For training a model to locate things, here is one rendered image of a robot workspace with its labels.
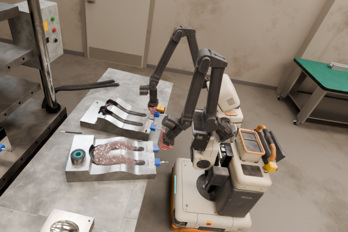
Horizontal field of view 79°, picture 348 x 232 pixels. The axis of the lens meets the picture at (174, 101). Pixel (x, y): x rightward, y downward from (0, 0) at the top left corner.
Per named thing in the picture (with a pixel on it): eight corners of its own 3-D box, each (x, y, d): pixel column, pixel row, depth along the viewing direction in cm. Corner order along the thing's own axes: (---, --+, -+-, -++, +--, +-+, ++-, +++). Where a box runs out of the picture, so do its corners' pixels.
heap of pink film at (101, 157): (135, 144, 143) (136, 136, 139) (136, 167, 130) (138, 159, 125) (95, 144, 137) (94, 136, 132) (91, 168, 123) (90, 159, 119)
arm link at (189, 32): (196, 23, 127) (192, 20, 135) (173, 30, 128) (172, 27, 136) (209, 87, 150) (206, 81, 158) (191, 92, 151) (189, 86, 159)
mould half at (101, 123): (155, 119, 176) (157, 106, 168) (147, 142, 155) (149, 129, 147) (95, 105, 175) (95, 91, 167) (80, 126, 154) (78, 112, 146)
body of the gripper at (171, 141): (163, 142, 121) (171, 134, 118) (163, 129, 129) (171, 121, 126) (172, 146, 123) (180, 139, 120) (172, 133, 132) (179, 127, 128)
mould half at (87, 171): (151, 146, 152) (153, 135, 146) (155, 178, 132) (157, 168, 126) (75, 146, 140) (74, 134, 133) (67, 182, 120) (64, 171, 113)
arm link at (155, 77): (185, 33, 129) (183, 29, 138) (177, 28, 127) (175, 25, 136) (155, 90, 147) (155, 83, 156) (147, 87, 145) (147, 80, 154)
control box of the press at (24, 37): (77, 141, 241) (61, 3, 154) (62, 162, 217) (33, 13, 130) (58, 136, 241) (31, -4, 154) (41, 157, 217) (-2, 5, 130)
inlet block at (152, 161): (167, 161, 141) (168, 156, 138) (168, 168, 137) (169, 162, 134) (147, 161, 138) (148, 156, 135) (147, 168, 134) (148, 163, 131)
